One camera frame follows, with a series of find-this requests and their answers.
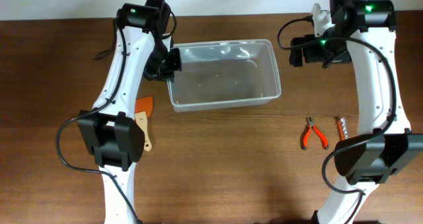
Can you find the clear plastic container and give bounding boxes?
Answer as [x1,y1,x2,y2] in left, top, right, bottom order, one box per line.
[167,39,282,112]

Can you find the orange scraper wooden handle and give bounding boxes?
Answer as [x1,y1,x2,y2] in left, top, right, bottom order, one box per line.
[135,96,153,151]

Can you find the orange handled corkscrew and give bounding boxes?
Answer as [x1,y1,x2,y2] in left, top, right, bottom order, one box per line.
[336,117,349,141]

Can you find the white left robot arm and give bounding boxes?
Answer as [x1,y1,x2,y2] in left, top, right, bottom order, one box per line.
[77,0,182,223]

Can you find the red handled pliers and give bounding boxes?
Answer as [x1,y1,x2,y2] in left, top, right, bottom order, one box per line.
[300,116,330,151]

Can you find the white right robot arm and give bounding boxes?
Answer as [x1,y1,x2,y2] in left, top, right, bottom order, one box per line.
[289,0,422,223]

